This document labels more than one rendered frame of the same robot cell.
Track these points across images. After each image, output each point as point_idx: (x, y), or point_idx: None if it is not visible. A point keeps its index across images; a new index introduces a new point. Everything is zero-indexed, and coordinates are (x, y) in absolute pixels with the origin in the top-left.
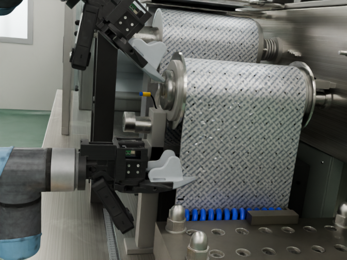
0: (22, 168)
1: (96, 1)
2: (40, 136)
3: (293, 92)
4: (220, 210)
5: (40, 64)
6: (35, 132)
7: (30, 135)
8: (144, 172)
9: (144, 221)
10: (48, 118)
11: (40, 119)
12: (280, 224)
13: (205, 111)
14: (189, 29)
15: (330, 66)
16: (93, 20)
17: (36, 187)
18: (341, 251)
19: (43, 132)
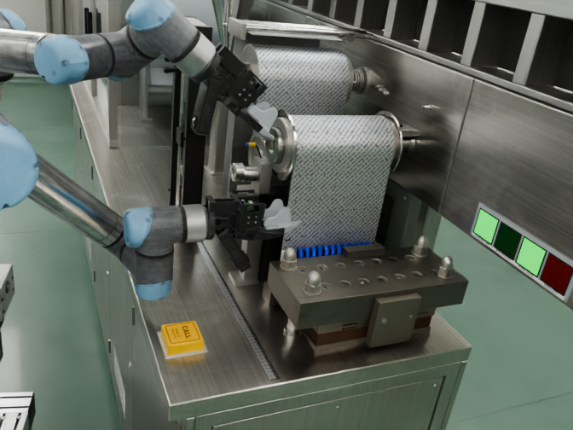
0: (164, 227)
1: (218, 75)
2: (21, 119)
3: (384, 145)
4: (321, 247)
5: (2, 7)
6: (12, 113)
7: (5, 117)
8: (261, 222)
9: (250, 257)
10: (25, 89)
11: (12, 90)
12: (370, 257)
13: (310, 166)
14: (284, 70)
15: (414, 114)
16: (216, 93)
17: (175, 241)
18: (417, 276)
19: (23, 112)
